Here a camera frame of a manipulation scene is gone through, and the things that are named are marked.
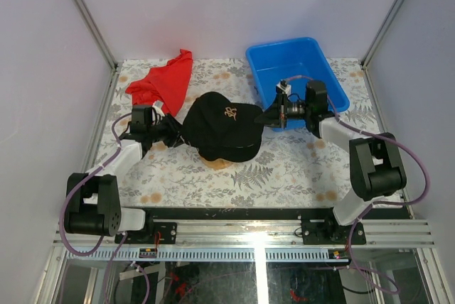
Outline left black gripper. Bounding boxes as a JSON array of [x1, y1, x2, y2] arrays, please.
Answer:
[[148, 113, 197, 148]]

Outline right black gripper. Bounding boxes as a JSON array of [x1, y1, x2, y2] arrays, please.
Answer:
[[255, 93, 311, 129]]

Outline black cap pink logo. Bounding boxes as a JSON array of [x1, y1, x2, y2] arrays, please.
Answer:
[[198, 141, 261, 163]]

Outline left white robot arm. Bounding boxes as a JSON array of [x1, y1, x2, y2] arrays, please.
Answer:
[[60, 105, 183, 244]]

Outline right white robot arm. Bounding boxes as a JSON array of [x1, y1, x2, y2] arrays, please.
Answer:
[[255, 77, 407, 244]]

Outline wooden hat stand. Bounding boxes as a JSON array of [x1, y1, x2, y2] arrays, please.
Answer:
[[200, 157, 234, 170]]

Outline red cloth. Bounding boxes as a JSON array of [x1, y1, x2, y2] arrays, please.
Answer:
[[125, 49, 193, 116]]

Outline floral table mat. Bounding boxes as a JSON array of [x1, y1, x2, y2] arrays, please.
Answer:
[[97, 58, 382, 208]]

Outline blue plastic bin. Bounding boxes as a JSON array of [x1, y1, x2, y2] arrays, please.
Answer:
[[246, 37, 350, 138]]

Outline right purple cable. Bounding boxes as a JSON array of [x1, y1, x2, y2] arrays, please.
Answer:
[[287, 75, 432, 295]]

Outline purple cable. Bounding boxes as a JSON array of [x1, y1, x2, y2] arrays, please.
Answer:
[[58, 112, 150, 304], [287, 75, 432, 295]]

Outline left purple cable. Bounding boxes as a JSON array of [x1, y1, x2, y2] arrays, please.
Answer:
[[58, 112, 150, 304]]

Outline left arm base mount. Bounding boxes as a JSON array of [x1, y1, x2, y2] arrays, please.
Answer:
[[126, 219, 178, 245]]

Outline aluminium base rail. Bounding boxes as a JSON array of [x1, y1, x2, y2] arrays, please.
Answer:
[[53, 218, 437, 248]]

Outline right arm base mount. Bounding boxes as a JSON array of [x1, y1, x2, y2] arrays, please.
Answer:
[[300, 211, 366, 247]]

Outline left aluminium frame post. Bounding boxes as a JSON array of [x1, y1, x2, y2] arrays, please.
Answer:
[[72, 0, 118, 70]]

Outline aluminium frame post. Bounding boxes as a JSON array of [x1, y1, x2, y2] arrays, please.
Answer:
[[72, 0, 118, 70], [360, 0, 406, 69]]

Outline right aluminium frame post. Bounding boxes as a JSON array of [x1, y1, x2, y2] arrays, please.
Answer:
[[360, 0, 406, 69]]

